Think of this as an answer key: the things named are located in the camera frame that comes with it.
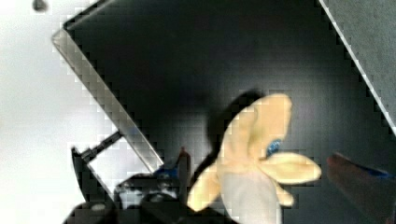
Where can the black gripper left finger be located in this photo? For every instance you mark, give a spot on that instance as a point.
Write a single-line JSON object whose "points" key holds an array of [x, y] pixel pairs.
{"points": [[142, 199]]}

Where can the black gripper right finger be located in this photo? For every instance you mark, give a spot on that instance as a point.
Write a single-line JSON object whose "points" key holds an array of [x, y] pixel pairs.
{"points": [[371, 191]]}

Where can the black toaster oven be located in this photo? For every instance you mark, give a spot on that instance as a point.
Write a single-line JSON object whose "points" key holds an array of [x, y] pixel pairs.
{"points": [[172, 74]]}

